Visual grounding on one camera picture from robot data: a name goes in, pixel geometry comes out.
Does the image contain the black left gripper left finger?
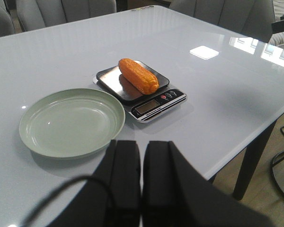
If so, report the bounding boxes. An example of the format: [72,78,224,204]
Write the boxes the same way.
[59,140,141,227]

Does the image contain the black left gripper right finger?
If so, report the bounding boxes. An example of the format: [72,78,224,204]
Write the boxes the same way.
[142,141,272,227]

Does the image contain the orange corn cob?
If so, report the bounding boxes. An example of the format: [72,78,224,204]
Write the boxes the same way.
[118,58,159,95]

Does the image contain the light green plate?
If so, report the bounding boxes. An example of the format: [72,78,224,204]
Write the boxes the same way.
[18,88,125,159]

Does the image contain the black table leg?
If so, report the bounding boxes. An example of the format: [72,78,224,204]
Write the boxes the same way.
[232,121,276,201]

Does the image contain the black silver kitchen scale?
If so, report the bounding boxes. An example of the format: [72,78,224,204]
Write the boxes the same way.
[95,58,187,123]

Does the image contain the grey side chair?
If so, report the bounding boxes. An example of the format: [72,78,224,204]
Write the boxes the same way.
[169,0,275,43]

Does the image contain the right grey upholstered chair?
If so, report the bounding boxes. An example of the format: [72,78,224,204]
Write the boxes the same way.
[16,0,117,31]

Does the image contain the grey upholstered chair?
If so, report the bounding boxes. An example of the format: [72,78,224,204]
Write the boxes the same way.
[16,0,117,31]
[0,0,23,40]

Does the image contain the left grey upholstered chair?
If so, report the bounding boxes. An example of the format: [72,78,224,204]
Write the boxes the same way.
[0,0,23,40]

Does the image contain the black cable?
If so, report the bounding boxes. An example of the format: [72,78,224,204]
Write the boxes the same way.
[21,176,116,227]

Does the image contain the black floor cables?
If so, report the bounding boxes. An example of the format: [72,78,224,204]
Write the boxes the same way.
[270,122,284,206]

